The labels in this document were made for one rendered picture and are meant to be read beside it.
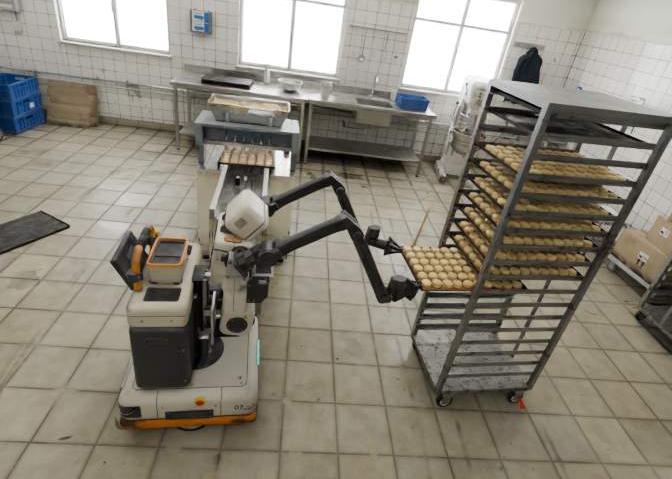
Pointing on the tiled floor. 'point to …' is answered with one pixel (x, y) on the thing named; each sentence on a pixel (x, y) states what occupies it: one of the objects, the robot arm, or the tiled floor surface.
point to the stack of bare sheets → (28, 230)
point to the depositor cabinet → (206, 178)
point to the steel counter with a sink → (365, 100)
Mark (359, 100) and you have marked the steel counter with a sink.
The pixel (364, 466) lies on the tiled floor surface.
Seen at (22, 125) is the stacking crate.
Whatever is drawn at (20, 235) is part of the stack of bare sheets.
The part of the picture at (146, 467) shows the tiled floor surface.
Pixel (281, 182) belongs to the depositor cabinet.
